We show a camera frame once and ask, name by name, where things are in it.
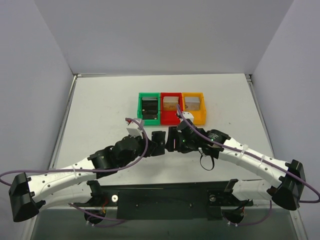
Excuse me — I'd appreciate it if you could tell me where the black leather card holder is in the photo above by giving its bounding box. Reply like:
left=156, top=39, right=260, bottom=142
left=151, top=130, right=166, bottom=147

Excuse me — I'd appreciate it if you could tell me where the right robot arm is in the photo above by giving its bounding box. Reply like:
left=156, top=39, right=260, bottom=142
left=165, top=121, right=306, bottom=211

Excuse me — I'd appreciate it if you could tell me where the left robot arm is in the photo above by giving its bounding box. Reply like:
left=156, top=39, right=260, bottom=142
left=8, top=131, right=165, bottom=222

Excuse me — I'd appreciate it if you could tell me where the grey cards stack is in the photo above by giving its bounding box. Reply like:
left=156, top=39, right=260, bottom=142
left=184, top=96, right=201, bottom=111

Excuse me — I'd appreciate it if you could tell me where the beige cards stack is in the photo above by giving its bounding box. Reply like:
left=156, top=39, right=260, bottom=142
left=162, top=96, right=179, bottom=111

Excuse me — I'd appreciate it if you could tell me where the black card holders stack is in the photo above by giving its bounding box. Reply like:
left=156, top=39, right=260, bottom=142
left=141, top=96, right=158, bottom=120

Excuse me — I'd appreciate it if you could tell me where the yellow plastic bin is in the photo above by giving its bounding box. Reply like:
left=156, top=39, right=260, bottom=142
left=182, top=92, right=207, bottom=126

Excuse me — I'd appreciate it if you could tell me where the red plastic bin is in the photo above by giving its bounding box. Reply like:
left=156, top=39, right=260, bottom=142
left=160, top=92, right=184, bottom=126

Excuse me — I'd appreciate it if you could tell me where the green plastic bin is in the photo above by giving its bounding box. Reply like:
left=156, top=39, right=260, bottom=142
left=137, top=92, right=161, bottom=126

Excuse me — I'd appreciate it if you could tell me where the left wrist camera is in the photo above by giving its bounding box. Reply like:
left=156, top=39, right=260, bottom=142
left=125, top=118, right=143, bottom=137

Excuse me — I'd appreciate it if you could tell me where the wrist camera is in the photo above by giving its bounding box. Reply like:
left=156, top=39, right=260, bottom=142
left=125, top=118, right=143, bottom=137
left=179, top=111, right=195, bottom=124

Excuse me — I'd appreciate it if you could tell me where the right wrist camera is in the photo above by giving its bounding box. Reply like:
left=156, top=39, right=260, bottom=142
left=179, top=111, right=195, bottom=124

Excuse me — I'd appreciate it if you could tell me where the black strap loop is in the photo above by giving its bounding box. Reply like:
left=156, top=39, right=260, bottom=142
left=199, top=153, right=216, bottom=172

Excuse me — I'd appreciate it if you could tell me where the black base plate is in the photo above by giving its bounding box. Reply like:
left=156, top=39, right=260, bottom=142
left=75, top=179, right=253, bottom=220

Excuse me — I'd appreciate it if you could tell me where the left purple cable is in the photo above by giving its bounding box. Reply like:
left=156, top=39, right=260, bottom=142
left=0, top=117, right=151, bottom=227

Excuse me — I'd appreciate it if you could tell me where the purple cable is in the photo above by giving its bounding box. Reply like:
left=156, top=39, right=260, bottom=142
left=0, top=117, right=151, bottom=227
left=176, top=104, right=320, bottom=227

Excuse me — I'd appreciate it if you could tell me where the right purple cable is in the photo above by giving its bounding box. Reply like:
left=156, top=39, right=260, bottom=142
left=176, top=104, right=320, bottom=227

